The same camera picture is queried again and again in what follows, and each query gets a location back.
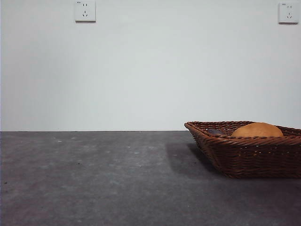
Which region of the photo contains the white wall socket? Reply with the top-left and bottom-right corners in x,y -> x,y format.
278,2 -> 296,24
75,0 -> 96,23

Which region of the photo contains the purple eggplant with green stem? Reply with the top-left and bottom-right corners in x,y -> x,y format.
206,128 -> 225,137

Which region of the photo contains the brown potato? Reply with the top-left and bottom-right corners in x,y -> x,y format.
231,122 -> 285,138

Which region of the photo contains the brown wicker basket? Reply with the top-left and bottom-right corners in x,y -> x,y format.
184,121 -> 301,179

